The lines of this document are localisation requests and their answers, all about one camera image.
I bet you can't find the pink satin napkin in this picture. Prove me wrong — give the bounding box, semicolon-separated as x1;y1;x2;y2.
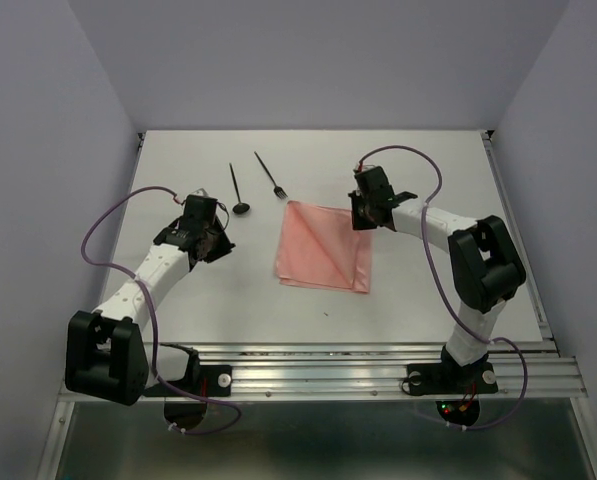
274;201;372;294

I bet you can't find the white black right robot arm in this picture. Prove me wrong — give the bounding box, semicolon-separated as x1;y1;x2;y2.
349;166;526;390

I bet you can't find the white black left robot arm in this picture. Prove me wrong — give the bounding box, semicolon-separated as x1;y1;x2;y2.
64;193;234;405

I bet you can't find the black spoon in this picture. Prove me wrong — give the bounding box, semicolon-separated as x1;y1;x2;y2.
229;163;251;216

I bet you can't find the black fork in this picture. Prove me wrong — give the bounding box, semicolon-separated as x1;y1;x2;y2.
254;152;288;200

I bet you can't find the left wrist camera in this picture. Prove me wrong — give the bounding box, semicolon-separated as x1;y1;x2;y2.
193;188;209;197

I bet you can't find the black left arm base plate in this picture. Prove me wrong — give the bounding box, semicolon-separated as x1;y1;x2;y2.
157;343;233;398

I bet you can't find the aluminium frame rail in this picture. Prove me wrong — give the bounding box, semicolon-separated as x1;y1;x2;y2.
57;342;590;401

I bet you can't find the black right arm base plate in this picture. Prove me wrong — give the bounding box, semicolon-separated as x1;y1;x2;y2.
400;362;499;396

